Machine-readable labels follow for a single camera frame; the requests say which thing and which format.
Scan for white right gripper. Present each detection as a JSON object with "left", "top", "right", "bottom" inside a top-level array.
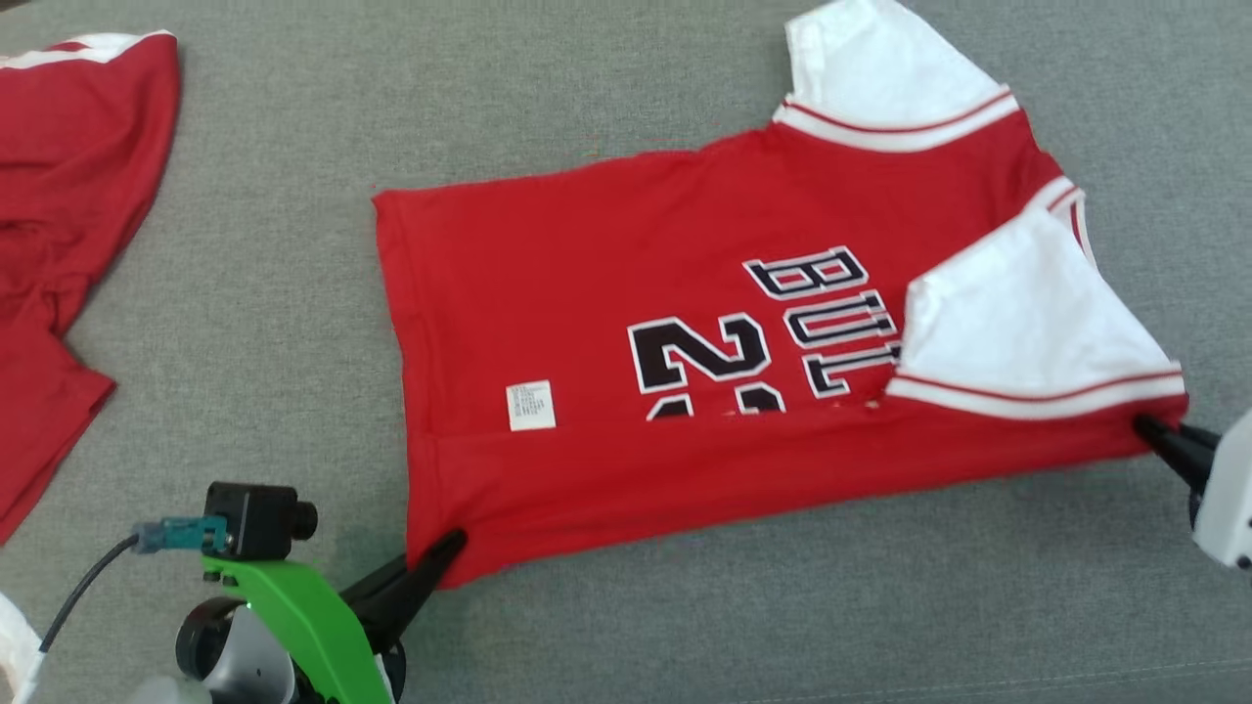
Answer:
[{"left": 1133, "top": 406, "right": 1252, "bottom": 574}]

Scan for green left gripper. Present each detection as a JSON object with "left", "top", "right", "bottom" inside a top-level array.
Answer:
[{"left": 201, "top": 528, "right": 470, "bottom": 704}]

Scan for red basketball jersey white sleeves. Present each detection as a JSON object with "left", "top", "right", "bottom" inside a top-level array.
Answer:
[{"left": 372, "top": 0, "right": 1190, "bottom": 594}]

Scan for red shorts white trim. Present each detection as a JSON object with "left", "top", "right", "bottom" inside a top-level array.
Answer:
[{"left": 0, "top": 31, "right": 183, "bottom": 545}]

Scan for teal left camera connector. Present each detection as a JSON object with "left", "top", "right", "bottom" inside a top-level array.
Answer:
[{"left": 132, "top": 516, "right": 232, "bottom": 557}]

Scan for thin black left camera cable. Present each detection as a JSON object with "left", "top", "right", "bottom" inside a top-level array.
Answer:
[{"left": 37, "top": 533, "right": 144, "bottom": 654}]

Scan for white left cable label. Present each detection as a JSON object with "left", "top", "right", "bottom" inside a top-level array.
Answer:
[{"left": 0, "top": 592, "right": 42, "bottom": 704}]

